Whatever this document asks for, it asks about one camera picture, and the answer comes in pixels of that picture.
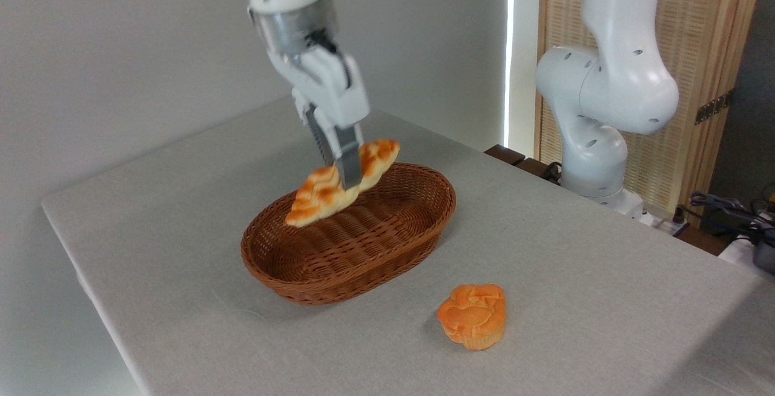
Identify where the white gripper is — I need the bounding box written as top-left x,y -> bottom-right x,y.
266,45 -> 371,191

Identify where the braided golden bread loaf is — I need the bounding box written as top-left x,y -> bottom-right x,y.
285,139 -> 401,228

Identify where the brown oval wicker basket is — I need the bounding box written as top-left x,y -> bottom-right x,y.
240,162 -> 457,306

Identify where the orange muffin-shaped bread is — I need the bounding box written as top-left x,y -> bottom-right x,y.
437,284 -> 507,351

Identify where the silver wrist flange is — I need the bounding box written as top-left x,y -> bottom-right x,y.
248,0 -> 340,59

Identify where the dark brown wooden desk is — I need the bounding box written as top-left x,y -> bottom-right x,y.
484,144 -> 564,186

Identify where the grey tablecloth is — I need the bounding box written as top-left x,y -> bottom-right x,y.
41,96 -> 775,396

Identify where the dark metal screen hinge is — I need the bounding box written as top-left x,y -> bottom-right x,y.
694,90 -> 734,125

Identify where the bamboo folding screen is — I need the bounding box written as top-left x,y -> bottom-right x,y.
536,0 -> 767,227

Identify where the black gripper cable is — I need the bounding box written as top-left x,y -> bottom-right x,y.
312,31 -> 354,91

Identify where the black cable bundle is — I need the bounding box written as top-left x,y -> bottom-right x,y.
674,190 -> 775,246

